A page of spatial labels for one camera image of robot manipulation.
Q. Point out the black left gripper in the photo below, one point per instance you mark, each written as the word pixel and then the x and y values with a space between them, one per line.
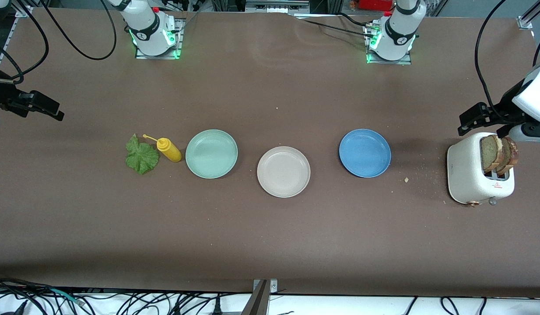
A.
pixel 505 106

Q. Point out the brown bread slice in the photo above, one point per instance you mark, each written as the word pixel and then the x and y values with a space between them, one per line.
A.
pixel 489 153
pixel 511 155

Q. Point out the yellow squeeze sauce bottle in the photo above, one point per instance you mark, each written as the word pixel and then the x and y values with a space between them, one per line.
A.
pixel 170 151

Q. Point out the blue plate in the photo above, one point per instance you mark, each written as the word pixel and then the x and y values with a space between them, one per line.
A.
pixel 365 153

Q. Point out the mint green plate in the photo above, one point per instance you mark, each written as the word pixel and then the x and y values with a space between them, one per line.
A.
pixel 211 154

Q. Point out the beige plate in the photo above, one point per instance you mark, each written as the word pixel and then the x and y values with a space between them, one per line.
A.
pixel 283 172

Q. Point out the white two-slot toaster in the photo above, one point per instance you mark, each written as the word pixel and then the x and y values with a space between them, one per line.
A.
pixel 467 175

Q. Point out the green lettuce leaf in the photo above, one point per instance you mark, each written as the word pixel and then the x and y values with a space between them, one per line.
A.
pixel 142 156

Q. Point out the red box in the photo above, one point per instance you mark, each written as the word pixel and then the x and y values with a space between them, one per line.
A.
pixel 375 4

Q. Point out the aluminium frame profile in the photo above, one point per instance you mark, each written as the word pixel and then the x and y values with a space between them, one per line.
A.
pixel 530 15
pixel 12 33

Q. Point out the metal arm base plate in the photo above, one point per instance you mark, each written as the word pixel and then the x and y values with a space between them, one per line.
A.
pixel 388 62
pixel 158 54

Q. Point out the metal corner bracket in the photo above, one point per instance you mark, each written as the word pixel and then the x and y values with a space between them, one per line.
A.
pixel 273 285

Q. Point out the dark frame bar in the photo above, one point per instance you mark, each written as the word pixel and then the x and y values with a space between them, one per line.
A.
pixel 257 302

